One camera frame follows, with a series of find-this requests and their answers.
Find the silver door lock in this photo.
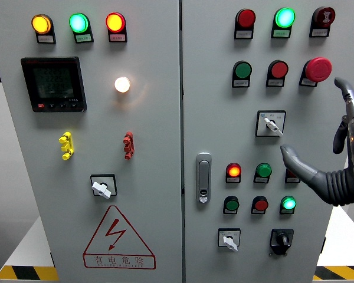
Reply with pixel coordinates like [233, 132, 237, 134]
[195, 152, 212, 205]

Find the dark red buzzer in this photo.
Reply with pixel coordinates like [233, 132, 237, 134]
[312, 6, 336, 28]

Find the dark red round lamp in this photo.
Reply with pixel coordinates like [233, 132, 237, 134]
[235, 8, 257, 29]

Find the red warning triangle sticker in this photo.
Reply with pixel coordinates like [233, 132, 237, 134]
[82, 205, 156, 270]

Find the yellow round lamp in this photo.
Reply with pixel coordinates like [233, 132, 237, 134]
[31, 14, 54, 35]

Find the turn switch slim white handle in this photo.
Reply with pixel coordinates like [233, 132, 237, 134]
[255, 110, 287, 138]
[217, 228, 241, 252]

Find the small red lit lamp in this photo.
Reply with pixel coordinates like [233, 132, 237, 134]
[225, 162, 242, 178]

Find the black display meter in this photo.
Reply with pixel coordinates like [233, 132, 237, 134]
[20, 56, 87, 113]

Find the large red stop button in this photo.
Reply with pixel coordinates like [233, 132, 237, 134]
[302, 57, 333, 83]

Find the small green push button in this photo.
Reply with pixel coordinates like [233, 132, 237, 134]
[223, 195, 240, 212]
[255, 162, 273, 179]

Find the turn switch black handle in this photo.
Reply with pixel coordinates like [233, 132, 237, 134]
[269, 228, 294, 256]

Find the black yellow striped tape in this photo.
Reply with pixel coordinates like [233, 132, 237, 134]
[0, 265, 60, 282]
[312, 265, 354, 282]

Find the green lit round lamp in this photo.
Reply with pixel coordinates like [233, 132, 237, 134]
[273, 7, 296, 29]
[68, 12, 91, 34]

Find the small red handle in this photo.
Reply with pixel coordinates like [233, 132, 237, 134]
[123, 131, 135, 160]

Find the small yellow handle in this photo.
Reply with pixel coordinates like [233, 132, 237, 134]
[58, 131, 75, 161]

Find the pale grey cabinet door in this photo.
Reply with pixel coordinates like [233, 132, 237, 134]
[0, 0, 183, 283]
[181, 0, 354, 283]

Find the white lit lamp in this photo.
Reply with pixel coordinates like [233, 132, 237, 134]
[114, 76, 131, 94]

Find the red-orange lit round lamp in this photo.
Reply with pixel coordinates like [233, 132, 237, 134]
[105, 12, 127, 34]

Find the turn switch wide white handle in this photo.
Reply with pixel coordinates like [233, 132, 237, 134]
[90, 173, 118, 200]

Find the small green lit lamp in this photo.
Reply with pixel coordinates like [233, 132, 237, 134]
[280, 195, 297, 212]

